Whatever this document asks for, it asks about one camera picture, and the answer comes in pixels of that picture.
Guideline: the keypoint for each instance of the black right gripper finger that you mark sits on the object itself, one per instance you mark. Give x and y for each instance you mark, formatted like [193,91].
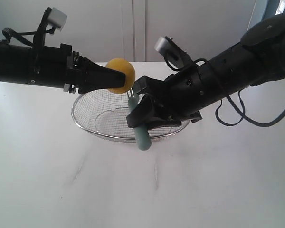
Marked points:
[150,114]
[147,85]

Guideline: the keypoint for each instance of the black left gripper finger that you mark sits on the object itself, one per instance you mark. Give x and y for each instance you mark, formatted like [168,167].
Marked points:
[95,77]

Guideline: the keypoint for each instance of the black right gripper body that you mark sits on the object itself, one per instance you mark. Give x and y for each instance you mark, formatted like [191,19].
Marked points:
[183,94]

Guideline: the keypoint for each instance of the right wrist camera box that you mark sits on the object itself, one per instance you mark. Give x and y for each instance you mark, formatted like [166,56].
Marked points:
[175,58]

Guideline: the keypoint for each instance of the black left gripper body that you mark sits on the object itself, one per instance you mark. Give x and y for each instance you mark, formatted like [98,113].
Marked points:
[62,68]

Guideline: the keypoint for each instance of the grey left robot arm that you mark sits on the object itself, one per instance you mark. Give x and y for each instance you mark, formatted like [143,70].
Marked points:
[17,64]

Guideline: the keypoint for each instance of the green handled peeler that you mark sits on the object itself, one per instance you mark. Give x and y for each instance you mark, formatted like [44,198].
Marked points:
[142,137]

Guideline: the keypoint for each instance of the oval metal wire basket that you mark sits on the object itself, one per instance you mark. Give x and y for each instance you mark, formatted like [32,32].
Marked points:
[103,114]

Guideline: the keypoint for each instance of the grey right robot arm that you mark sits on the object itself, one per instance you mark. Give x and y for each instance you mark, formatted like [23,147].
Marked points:
[257,58]

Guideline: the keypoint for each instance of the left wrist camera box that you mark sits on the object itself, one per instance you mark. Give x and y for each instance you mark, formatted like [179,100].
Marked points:
[56,18]

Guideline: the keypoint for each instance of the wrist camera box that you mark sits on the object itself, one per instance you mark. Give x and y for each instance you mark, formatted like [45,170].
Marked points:
[175,58]
[56,18]

